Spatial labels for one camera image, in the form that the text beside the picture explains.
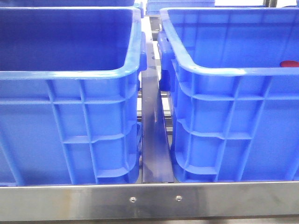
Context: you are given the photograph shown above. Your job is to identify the steel front rail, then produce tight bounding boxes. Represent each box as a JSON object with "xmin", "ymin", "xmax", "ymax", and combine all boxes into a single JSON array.
[{"xmin": 0, "ymin": 182, "xmax": 299, "ymax": 221}]

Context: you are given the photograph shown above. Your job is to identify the left rail screw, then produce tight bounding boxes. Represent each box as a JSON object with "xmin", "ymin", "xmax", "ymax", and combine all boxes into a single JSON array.
[{"xmin": 130, "ymin": 196, "xmax": 136, "ymax": 203}]

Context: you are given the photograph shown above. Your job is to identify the steel divider bar between bins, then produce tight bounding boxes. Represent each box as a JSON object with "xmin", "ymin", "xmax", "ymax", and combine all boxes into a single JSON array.
[{"xmin": 140, "ymin": 69, "xmax": 175, "ymax": 183}]

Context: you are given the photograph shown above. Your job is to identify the rail screw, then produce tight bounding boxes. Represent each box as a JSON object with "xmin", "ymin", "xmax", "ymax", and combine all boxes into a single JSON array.
[
  {"xmin": 176, "ymin": 196, "xmax": 182, "ymax": 202},
  {"xmin": 130, "ymin": 196, "xmax": 136, "ymax": 203}
]

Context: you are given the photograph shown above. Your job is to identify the large blue left plastic bin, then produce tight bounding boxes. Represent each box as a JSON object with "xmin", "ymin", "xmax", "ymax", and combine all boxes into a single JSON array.
[{"xmin": 0, "ymin": 7, "xmax": 147, "ymax": 187}]

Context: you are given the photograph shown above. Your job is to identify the blue bin rear left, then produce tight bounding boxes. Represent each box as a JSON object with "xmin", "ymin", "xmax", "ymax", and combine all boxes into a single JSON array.
[{"xmin": 0, "ymin": 0, "xmax": 143, "ymax": 8}]

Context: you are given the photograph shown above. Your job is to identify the large blue plastic bin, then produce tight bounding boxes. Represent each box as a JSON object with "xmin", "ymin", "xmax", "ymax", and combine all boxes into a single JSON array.
[
  {"xmin": 158, "ymin": 7, "xmax": 299, "ymax": 182},
  {"xmin": 0, "ymin": 7, "xmax": 147, "ymax": 187}
]

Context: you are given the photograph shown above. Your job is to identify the large blue right plastic bin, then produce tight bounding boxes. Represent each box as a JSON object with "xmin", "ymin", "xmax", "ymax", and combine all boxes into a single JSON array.
[{"xmin": 158, "ymin": 7, "xmax": 299, "ymax": 182}]

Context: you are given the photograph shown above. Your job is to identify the right rail screw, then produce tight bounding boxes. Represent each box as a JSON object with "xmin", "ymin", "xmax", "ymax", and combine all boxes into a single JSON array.
[{"xmin": 176, "ymin": 196, "xmax": 182, "ymax": 202}]

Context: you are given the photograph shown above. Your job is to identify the blue bin rear right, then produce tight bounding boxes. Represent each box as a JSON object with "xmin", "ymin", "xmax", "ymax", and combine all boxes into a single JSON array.
[{"xmin": 146, "ymin": 0, "xmax": 215, "ymax": 15}]

